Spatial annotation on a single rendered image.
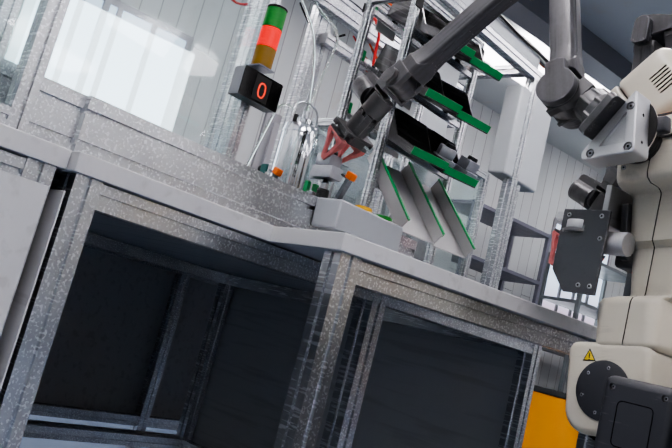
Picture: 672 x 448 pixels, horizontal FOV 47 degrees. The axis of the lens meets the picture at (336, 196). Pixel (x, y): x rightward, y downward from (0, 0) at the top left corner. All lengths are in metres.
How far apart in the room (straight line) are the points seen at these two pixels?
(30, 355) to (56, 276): 0.12
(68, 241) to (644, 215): 1.00
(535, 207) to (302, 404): 6.84
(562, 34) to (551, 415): 3.29
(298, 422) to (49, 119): 0.60
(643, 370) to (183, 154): 0.86
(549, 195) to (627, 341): 6.74
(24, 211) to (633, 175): 1.02
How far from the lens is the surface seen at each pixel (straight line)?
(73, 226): 1.19
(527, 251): 7.91
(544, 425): 4.66
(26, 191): 1.16
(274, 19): 1.88
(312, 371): 1.25
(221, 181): 1.42
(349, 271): 1.27
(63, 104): 1.27
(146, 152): 1.32
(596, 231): 1.51
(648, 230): 1.52
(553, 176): 8.21
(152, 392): 3.45
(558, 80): 1.50
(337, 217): 1.53
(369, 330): 1.64
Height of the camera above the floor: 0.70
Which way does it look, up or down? 10 degrees up
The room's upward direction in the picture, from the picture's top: 15 degrees clockwise
